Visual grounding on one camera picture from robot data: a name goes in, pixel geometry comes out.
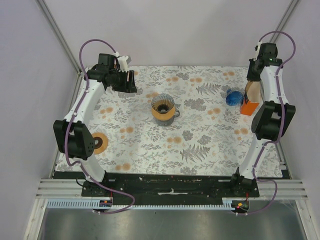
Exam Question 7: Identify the floral table mat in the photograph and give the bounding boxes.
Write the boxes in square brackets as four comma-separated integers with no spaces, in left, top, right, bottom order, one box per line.
[55,65,282,179]

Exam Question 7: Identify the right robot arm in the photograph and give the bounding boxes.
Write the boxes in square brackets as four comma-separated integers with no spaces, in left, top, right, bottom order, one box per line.
[229,42,296,197]

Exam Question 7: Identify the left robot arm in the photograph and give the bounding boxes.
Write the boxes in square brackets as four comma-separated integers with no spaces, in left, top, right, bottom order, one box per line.
[53,53,138,197]

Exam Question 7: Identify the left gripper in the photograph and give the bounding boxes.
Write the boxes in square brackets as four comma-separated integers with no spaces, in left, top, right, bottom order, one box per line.
[109,68,137,94]

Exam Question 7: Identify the blue cable duct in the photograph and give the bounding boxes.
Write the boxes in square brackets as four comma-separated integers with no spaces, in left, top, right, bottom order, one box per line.
[46,197,249,209]

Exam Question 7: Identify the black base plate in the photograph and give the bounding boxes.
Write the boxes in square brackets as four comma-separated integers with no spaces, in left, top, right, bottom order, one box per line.
[81,173,260,207]

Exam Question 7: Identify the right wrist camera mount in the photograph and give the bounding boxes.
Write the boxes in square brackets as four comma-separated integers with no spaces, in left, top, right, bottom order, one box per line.
[253,41,262,61]

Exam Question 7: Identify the clear glass dripper cone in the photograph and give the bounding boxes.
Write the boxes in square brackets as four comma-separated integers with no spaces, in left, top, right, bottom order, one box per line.
[151,93,175,114]

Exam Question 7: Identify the glass coffee server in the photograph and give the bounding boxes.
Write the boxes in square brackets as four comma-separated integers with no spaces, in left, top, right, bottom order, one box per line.
[151,107,180,126]

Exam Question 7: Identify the orange coffee filter box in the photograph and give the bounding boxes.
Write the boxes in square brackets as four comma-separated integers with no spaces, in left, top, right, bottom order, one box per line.
[240,80,261,117]

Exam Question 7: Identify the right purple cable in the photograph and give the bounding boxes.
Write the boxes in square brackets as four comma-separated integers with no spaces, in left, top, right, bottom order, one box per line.
[234,30,297,216]

